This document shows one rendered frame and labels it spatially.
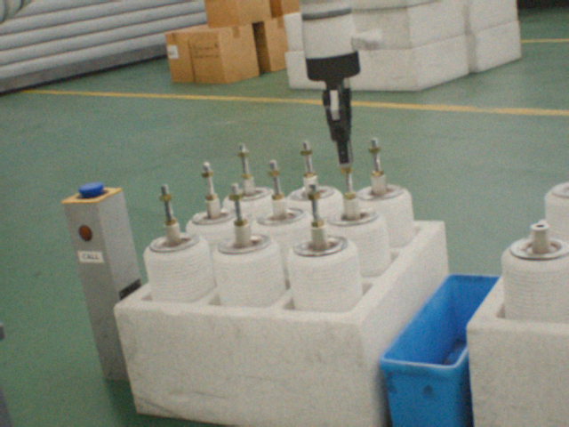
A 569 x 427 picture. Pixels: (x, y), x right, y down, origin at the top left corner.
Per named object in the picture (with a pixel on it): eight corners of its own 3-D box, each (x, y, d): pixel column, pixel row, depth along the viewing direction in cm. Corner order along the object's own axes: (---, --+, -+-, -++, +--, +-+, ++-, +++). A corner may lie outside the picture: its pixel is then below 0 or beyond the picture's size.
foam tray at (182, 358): (375, 446, 111) (359, 323, 106) (136, 414, 129) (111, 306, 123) (453, 319, 144) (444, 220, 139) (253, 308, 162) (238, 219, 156)
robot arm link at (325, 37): (385, 51, 111) (380, 3, 109) (300, 60, 113) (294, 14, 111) (385, 43, 120) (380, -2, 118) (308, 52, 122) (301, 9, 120)
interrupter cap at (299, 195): (281, 198, 140) (280, 194, 140) (317, 187, 144) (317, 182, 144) (307, 205, 134) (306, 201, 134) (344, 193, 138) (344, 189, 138)
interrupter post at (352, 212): (356, 222, 122) (353, 201, 121) (341, 221, 124) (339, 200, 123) (364, 217, 124) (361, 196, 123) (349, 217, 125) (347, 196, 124)
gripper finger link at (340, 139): (334, 127, 119) (339, 162, 120) (333, 132, 116) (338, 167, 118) (345, 126, 119) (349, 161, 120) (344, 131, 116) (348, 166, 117)
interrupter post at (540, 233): (548, 255, 100) (548, 229, 99) (529, 254, 101) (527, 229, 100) (553, 248, 102) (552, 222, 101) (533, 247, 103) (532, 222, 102)
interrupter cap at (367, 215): (364, 229, 119) (363, 225, 119) (317, 227, 123) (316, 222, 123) (388, 213, 125) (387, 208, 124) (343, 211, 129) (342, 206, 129)
